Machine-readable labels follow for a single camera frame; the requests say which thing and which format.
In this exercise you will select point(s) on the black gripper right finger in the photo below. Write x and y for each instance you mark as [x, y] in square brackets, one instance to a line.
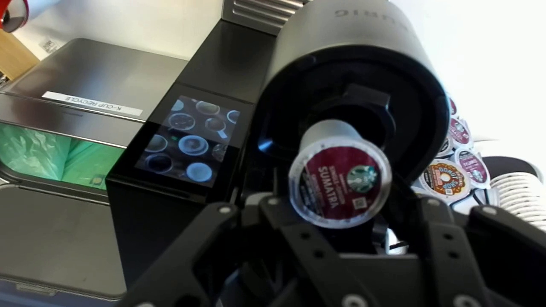
[488, 256]

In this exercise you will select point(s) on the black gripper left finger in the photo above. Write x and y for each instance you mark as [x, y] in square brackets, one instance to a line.
[227, 256]

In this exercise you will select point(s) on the maroon lid coffee capsule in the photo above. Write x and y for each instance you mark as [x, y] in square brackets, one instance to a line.
[341, 181]

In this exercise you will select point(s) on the black coffee machine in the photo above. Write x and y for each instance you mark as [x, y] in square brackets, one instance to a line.
[171, 227]

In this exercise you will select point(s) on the orange donut print capsule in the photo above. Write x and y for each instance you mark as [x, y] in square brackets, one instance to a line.
[444, 178]

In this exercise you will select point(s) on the white ribbed cup stack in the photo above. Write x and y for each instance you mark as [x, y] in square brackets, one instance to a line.
[520, 197]

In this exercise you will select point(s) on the steel bin with green bag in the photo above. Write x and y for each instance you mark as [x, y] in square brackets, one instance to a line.
[85, 74]

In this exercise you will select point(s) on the white cup with red contents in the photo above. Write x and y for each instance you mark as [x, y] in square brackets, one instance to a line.
[14, 14]

